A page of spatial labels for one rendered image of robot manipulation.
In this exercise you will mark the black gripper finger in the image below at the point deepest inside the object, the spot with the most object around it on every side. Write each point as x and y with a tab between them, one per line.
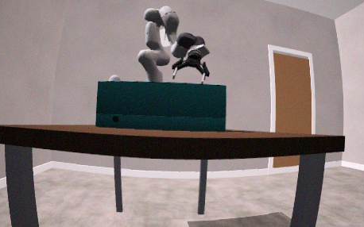
179	64
203	70

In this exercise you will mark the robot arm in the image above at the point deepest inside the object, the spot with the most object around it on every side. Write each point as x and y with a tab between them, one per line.
157	56

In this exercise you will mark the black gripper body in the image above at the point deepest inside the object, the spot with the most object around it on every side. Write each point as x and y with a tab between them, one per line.
193	56

